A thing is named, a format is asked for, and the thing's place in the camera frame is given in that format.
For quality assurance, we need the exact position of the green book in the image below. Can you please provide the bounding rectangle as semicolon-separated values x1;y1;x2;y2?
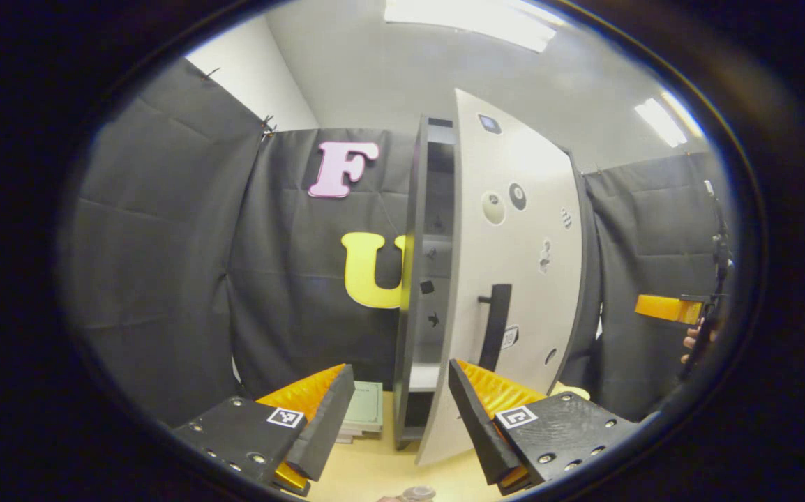
342;381;384;434

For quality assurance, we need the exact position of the black backdrop cloth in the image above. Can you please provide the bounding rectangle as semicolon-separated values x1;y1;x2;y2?
61;56;735;429

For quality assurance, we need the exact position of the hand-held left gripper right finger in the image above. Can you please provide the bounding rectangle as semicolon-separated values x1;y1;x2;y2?
448;359;644;497

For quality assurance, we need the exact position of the grey cabinet door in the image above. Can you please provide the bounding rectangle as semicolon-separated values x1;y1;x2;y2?
414;89;585;466

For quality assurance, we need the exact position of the clear bottle with red label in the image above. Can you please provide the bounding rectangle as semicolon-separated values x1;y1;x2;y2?
378;485;438;502

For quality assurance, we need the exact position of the black cabinet door handle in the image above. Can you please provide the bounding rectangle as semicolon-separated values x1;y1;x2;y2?
478;284;513;372

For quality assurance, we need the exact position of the black cabinet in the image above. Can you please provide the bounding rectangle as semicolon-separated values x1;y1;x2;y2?
392;115;602;450

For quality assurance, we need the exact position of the ceiling light panel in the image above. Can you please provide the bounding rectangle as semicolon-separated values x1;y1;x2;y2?
383;0;560;53
634;91;707;149

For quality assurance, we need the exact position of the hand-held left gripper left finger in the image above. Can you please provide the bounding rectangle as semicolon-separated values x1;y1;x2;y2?
172;364;356;497

